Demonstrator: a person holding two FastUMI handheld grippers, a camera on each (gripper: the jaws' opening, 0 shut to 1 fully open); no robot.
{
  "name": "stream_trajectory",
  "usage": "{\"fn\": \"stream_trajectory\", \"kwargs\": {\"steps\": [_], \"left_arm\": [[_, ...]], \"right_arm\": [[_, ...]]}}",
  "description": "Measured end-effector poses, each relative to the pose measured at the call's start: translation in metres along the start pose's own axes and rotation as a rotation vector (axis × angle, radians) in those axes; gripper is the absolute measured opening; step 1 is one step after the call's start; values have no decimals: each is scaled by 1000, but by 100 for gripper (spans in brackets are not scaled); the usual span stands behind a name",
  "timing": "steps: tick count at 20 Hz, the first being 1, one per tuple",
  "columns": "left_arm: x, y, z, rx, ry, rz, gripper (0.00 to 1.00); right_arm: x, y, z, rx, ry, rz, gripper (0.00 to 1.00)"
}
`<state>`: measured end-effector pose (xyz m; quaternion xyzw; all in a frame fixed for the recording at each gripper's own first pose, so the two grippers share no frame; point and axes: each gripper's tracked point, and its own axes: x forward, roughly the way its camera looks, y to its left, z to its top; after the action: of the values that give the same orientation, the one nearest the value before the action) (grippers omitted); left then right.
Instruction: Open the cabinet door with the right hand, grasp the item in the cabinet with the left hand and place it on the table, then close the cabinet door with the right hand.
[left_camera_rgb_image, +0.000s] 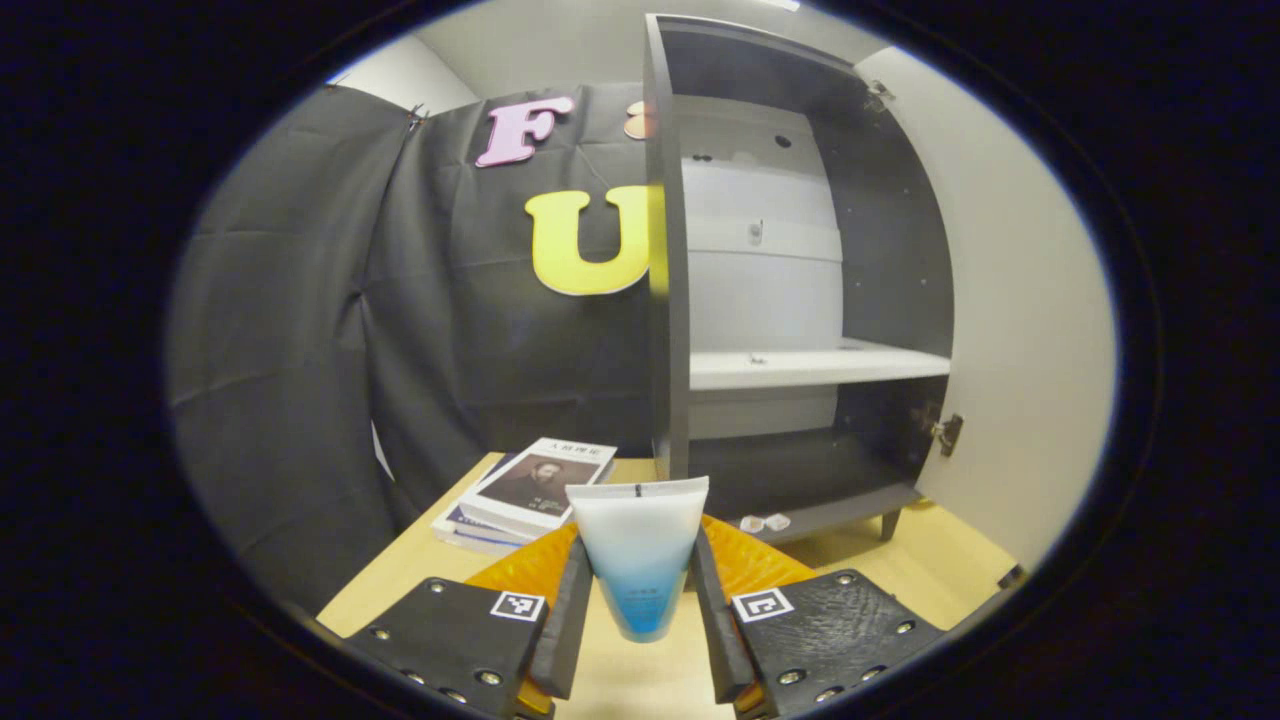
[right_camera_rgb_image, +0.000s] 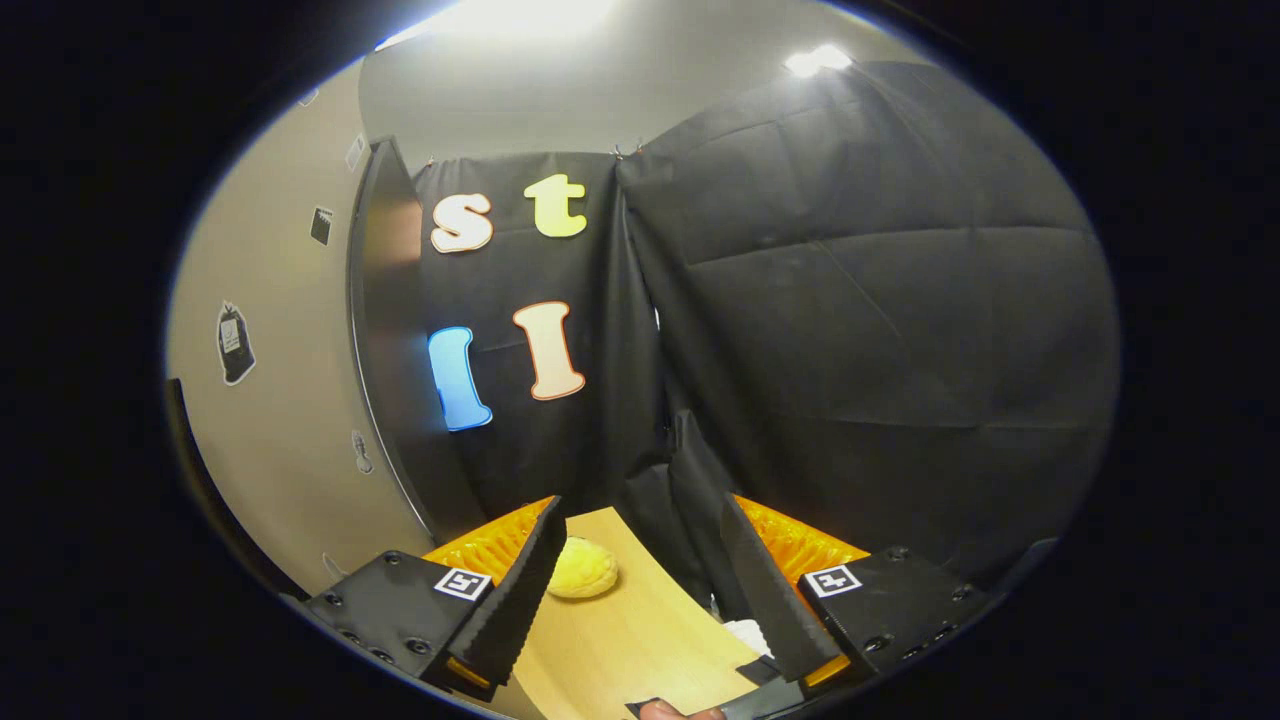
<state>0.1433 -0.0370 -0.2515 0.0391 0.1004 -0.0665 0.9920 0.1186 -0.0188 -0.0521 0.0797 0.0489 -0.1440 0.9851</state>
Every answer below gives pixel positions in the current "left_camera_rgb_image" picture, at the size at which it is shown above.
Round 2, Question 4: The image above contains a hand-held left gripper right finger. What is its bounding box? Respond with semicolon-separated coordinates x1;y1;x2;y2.
690;515;946;720

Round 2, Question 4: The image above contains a blue book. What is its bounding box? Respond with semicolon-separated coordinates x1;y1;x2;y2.
432;455;531;558

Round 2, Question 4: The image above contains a white cabinet shelf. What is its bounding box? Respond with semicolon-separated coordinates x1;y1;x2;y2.
688;338;953;391

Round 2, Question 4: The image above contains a beige cabinet door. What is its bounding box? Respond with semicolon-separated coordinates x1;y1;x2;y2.
855;45;1119;571

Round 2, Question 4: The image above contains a dark grey cabinet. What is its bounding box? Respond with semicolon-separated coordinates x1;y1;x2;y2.
643;13;966;546

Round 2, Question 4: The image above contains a white portrait book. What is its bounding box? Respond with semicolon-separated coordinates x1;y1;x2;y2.
458;437;618;541

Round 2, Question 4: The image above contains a black backdrop cloth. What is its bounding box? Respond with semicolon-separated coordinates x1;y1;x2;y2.
165;82;661;616

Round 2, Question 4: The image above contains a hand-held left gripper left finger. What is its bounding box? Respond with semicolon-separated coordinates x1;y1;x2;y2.
345;520;596;720

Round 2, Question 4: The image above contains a white blue tube bottle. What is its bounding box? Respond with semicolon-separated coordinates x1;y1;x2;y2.
565;476;711;643

